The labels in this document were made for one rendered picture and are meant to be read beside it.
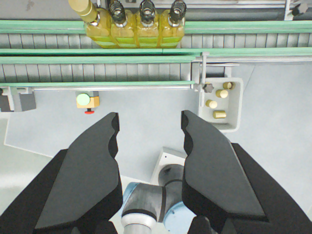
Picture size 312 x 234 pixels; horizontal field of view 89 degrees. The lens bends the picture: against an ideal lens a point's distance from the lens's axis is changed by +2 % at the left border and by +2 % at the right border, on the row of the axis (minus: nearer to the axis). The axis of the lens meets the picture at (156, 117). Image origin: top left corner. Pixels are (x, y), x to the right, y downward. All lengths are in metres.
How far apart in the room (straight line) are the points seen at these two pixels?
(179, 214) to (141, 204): 0.12
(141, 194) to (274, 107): 0.71
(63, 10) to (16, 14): 0.15
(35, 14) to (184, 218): 0.82
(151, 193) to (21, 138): 0.65
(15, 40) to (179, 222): 0.81
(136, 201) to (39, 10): 0.69
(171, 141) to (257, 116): 0.43
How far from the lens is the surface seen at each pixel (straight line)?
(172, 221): 0.61
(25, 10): 0.74
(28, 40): 0.72
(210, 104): 0.70
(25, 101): 0.82
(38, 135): 0.90
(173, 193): 0.62
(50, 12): 0.70
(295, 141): 1.05
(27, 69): 0.72
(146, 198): 0.59
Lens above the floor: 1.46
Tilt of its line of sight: 79 degrees down
